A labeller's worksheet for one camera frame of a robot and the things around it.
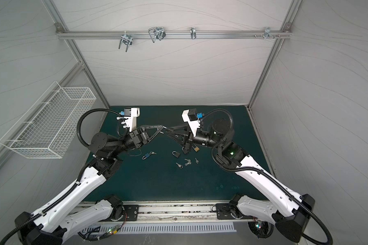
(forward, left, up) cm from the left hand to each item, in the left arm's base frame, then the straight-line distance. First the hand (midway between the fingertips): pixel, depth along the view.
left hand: (163, 128), depth 52 cm
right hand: (+3, -2, -2) cm, 4 cm away
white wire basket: (+9, +56, -12) cm, 58 cm away
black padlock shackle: (+12, -1, -44) cm, 45 cm away
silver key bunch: (+7, -9, -44) cm, 46 cm away
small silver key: (+8, -14, -44) cm, 47 cm away
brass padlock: (+16, -13, -43) cm, 48 cm away
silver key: (+5, -3, -44) cm, 45 cm away
